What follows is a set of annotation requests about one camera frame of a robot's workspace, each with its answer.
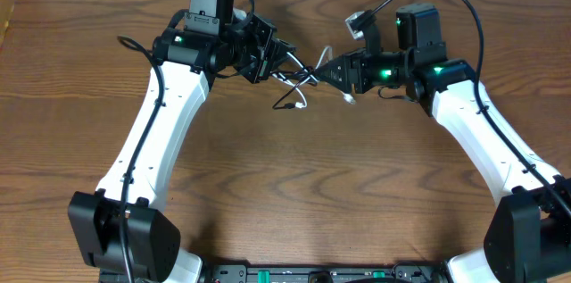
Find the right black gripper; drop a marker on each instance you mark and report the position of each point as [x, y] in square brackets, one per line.
[357, 60]

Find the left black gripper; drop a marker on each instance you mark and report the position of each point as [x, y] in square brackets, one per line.
[261, 54]

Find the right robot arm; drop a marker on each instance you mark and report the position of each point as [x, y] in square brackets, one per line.
[529, 237]

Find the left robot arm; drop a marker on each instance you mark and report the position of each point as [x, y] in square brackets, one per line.
[121, 228]

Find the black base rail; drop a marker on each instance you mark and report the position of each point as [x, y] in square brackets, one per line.
[238, 273]

